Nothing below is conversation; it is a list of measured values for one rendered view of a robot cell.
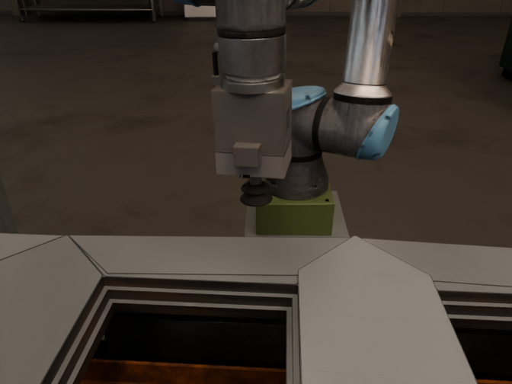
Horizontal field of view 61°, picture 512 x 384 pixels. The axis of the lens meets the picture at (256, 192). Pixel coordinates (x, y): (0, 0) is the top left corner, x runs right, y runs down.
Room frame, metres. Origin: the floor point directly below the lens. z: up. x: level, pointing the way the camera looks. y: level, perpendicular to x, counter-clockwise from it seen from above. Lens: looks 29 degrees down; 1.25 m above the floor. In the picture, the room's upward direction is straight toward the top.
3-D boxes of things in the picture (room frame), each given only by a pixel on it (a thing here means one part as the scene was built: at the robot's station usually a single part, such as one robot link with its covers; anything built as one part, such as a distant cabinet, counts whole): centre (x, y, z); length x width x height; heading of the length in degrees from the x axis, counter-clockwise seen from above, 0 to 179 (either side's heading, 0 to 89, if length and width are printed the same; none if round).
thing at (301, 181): (0.91, -0.09, 0.81); 0.15 x 0.15 x 0.10
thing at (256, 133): (0.49, 0.01, 1.07); 0.10 x 0.09 x 0.16; 168
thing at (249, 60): (0.50, 0.01, 1.15); 0.08 x 0.08 x 0.05
